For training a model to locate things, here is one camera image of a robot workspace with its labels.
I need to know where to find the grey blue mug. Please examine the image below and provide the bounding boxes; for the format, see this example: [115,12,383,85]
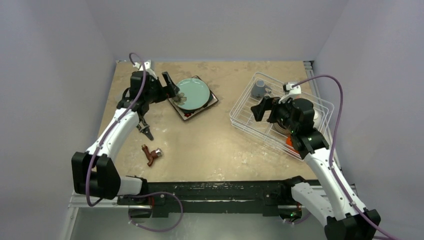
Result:
[250,79,272,100]

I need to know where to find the teal round plate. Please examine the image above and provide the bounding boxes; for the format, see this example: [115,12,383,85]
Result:
[172,78,211,110]

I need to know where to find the white bowl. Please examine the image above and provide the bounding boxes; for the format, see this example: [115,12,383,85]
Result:
[313,108,324,131]

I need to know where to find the brown glazed bowl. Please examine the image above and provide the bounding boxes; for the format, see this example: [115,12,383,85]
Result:
[273,122,291,135]

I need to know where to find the orange bowl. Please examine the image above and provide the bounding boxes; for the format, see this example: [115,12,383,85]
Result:
[286,136,293,148]

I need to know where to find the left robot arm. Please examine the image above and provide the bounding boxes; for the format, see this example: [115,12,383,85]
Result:
[71,70,179,205]

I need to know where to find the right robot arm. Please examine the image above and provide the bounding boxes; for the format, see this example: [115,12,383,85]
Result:
[250,96,381,240]

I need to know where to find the square floral plate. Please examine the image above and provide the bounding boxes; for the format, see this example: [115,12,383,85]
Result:
[167,75,219,121]

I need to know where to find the brown pipe fitting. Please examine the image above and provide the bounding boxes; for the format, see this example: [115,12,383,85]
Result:
[141,144,163,167]

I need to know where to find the white wire dish rack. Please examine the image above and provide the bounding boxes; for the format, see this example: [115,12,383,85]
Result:
[229,72,334,161]

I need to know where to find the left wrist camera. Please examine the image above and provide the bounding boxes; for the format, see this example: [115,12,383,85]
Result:
[133,60,157,79]

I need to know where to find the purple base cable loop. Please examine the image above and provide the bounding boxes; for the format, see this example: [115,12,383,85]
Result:
[128,192,184,233]

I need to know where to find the black base frame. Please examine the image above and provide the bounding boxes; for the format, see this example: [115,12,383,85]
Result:
[117,176,307,221]

